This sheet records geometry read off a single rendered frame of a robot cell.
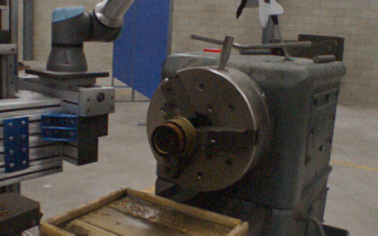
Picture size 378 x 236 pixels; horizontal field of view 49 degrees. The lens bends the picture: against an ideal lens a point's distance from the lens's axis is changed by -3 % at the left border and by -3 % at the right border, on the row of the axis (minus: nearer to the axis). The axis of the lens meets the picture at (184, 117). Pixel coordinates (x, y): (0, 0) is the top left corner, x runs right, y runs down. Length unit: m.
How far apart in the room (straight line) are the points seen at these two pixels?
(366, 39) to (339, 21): 0.80
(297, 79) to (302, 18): 10.26
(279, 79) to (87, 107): 0.65
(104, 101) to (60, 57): 0.22
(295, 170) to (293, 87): 0.22
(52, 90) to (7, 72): 0.17
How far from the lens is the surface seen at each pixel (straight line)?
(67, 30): 1.54
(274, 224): 1.20
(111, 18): 1.57
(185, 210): 1.05
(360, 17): 11.05
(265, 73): 1.14
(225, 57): 1.04
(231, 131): 0.97
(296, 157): 1.15
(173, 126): 0.93
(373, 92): 11.02
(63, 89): 1.52
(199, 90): 1.04
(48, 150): 1.53
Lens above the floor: 1.31
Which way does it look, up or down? 11 degrees down
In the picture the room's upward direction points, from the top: 3 degrees clockwise
